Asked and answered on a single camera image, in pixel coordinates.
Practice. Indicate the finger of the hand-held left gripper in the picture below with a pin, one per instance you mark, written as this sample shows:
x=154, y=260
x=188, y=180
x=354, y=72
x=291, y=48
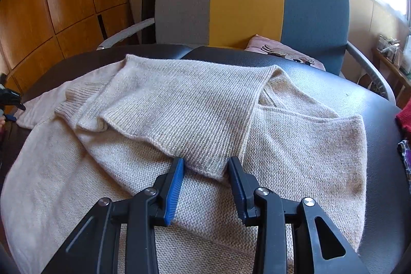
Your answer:
x=8, y=116
x=9, y=98

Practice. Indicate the wooden side table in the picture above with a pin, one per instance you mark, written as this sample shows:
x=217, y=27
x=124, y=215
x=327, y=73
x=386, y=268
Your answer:
x=385, y=60

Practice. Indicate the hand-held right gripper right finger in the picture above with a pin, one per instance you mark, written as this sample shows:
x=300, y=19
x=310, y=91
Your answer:
x=239, y=193

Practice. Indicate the grey yellow blue armchair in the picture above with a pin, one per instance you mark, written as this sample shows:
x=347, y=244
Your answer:
x=247, y=4

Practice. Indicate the beige knit sweater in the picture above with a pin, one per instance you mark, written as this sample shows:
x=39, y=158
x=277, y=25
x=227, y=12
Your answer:
x=192, y=107

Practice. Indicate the leopard print cloth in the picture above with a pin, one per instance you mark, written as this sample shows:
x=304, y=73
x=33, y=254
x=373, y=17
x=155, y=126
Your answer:
x=406, y=158

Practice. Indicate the red knit sweater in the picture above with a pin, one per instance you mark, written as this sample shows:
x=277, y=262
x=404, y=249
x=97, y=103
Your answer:
x=405, y=118

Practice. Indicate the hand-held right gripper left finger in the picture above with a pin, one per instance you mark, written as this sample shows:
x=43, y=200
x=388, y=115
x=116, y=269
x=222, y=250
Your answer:
x=175, y=193

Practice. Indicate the pink dog print cushion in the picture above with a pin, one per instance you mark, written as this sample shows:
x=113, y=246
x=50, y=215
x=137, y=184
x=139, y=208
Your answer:
x=273, y=49

